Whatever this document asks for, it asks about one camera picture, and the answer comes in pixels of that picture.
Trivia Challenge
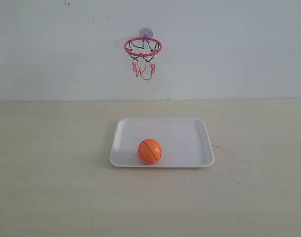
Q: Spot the white rectangular tray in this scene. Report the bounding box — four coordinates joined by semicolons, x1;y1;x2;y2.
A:
109;118;215;168

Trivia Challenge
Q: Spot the red mini basketball hoop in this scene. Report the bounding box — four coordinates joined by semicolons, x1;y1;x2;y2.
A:
124;37;162;81

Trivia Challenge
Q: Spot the clear suction cup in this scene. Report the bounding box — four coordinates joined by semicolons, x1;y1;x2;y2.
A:
139;28;153;38

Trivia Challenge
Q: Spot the small orange basketball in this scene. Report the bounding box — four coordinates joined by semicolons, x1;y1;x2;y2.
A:
137;139;163;165

